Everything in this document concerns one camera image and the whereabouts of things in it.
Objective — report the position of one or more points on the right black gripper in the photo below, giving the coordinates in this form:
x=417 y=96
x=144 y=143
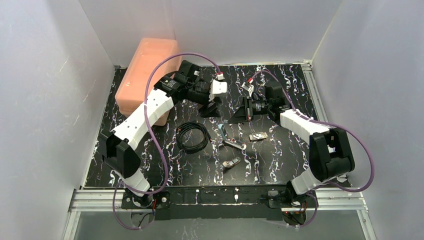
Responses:
x=247 y=109

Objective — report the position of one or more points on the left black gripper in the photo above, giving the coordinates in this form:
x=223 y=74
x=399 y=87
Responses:
x=209 y=103

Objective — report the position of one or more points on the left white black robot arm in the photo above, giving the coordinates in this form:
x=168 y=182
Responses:
x=118 y=146

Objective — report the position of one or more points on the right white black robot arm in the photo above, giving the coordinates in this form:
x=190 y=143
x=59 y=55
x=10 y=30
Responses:
x=330 y=153

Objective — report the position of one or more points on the orange plastic storage box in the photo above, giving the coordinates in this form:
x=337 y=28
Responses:
x=149 y=53

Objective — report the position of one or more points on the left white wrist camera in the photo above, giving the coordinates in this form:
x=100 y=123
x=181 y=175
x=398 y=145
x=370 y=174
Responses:
x=218 y=89

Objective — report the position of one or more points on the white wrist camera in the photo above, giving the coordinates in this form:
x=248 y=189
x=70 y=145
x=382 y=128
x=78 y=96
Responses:
x=218 y=89
x=248 y=87

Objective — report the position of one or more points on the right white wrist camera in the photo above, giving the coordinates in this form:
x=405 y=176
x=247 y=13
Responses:
x=248 y=87

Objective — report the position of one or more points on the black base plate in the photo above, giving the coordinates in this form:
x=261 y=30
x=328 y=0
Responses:
x=216 y=202

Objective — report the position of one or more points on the aluminium frame rail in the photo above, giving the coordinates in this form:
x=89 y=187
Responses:
x=273 y=161

